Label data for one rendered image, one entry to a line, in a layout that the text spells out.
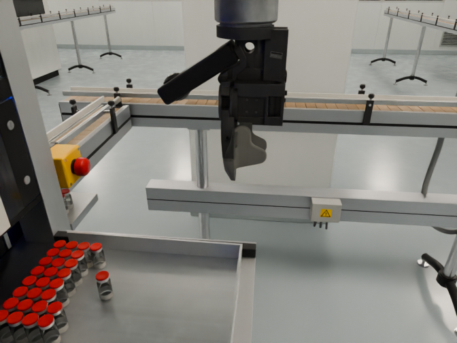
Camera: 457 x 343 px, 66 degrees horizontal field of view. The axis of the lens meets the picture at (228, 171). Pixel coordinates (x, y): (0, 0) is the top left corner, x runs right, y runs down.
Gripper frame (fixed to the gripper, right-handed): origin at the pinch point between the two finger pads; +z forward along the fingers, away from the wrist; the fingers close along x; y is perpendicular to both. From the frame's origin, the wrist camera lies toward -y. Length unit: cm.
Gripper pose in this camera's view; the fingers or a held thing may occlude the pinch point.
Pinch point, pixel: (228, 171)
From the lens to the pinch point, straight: 52.1
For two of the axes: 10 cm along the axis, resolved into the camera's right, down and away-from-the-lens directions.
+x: 1.0, -4.6, 8.8
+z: 0.0, 8.9, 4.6
